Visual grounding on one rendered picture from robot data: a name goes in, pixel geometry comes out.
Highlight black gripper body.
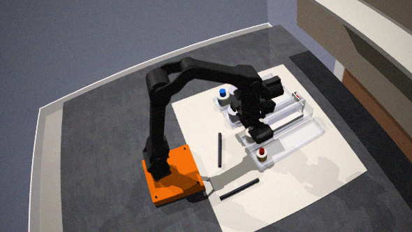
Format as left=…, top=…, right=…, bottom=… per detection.
left=230, top=99, right=274, bottom=144

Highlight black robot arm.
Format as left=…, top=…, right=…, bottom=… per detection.
left=142, top=57, right=284, bottom=181

